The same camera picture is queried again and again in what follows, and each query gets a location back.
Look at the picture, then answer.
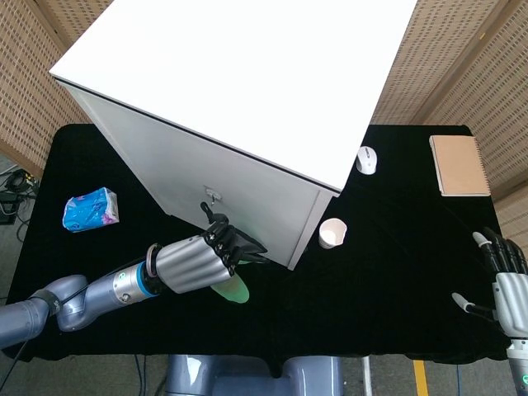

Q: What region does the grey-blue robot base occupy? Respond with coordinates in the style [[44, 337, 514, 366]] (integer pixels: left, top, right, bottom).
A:
[[164, 353, 346, 396]]

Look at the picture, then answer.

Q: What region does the black power adapter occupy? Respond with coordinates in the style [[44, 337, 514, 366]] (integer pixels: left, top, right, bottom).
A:
[[0, 192, 26, 226]]

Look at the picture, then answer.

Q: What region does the blue tissue pack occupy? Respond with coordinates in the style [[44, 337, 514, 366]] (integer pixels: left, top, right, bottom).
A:
[[61, 186, 120, 233]]

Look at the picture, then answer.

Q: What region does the black cable coil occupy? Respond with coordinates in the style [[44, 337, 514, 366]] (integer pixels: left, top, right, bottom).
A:
[[3, 169, 39, 194]]

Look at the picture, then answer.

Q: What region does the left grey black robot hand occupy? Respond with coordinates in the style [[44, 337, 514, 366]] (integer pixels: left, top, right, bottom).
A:
[[155, 200, 248, 295]]

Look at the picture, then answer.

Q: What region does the black tablecloth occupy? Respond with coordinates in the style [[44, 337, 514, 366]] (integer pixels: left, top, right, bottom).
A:
[[0, 122, 516, 366]]

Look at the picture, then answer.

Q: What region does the metal table leg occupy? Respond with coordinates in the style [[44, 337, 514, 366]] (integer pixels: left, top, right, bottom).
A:
[[361, 357, 373, 396]]

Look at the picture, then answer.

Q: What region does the green cloth with black loop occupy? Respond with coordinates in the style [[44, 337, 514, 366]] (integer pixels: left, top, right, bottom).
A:
[[212, 229, 269, 305]]

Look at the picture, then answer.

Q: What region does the white computer mouse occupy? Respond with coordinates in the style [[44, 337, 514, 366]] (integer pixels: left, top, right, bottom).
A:
[[356, 146, 379, 176]]

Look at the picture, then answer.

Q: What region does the brown spiral notebook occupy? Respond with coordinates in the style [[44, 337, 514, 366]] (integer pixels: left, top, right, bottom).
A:
[[428, 134, 492, 198]]

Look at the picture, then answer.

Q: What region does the thin black cable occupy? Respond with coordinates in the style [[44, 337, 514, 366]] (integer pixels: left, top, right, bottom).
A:
[[132, 353, 149, 396]]

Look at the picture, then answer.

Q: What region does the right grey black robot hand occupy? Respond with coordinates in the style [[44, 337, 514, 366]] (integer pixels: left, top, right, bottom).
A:
[[451, 227, 528, 340]]

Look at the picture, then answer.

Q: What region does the white cabinet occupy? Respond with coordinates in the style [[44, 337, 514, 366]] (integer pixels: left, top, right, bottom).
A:
[[48, 0, 418, 271]]

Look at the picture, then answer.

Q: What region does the white paper cup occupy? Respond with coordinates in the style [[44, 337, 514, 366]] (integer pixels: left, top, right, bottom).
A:
[[318, 217, 348, 250]]

